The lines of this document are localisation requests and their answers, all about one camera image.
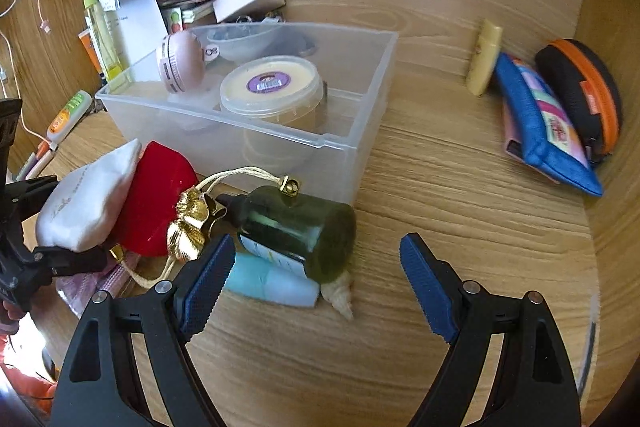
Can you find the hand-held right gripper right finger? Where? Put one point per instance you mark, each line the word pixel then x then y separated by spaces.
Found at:
pixel 430 292

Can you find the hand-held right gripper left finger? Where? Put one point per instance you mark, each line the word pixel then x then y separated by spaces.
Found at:
pixel 207 287

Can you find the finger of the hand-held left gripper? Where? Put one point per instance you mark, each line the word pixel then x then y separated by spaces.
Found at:
pixel 70 262
pixel 32 197

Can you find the pink mesh pouch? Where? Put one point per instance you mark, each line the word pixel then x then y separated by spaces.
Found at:
pixel 82 289

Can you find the beige seashell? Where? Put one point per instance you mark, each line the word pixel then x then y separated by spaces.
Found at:
pixel 339 299

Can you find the red velvet pouch gold trim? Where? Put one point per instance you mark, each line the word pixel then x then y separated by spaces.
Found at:
pixel 155 202

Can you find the dark green glass bottle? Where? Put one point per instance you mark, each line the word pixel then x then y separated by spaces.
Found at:
pixel 300 227

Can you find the clear plastic storage bin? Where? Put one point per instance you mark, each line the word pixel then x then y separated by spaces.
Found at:
pixel 350 127

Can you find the wooden desktop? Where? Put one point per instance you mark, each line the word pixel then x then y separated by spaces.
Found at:
pixel 450 217

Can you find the bundle of pens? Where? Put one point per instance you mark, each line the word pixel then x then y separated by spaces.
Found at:
pixel 37 159

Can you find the white green glue tube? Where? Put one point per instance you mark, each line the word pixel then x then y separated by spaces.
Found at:
pixel 67 117

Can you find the person's orange clothing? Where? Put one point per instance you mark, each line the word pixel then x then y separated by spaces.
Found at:
pixel 25 382

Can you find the orange tube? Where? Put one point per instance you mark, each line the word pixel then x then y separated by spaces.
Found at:
pixel 90 52

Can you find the yellow green bottle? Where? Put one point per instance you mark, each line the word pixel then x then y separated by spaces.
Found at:
pixel 102 37

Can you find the blue patchwork pouch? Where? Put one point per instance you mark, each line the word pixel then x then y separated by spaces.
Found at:
pixel 545 127

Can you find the pink round case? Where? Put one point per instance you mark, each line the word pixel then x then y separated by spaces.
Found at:
pixel 182 59

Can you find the round tub with purple label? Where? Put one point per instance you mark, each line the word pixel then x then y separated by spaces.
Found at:
pixel 270 89

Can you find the folded white paper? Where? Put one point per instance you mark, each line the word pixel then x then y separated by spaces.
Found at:
pixel 140 17

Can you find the card with coloured dots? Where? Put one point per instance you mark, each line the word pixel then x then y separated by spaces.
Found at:
pixel 176 21

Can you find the cream squeeze tube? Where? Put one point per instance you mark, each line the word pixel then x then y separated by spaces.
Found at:
pixel 484 57

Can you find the clear plastic bowl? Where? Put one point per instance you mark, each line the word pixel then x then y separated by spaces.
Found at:
pixel 245 42

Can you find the black orange zip case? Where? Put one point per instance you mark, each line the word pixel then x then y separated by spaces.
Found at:
pixel 575 77

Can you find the bowl of small trinkets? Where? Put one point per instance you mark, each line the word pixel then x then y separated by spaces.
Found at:
pixel 260 17

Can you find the white cardboard box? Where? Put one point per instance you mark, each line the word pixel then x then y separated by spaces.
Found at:
pixel 237 2

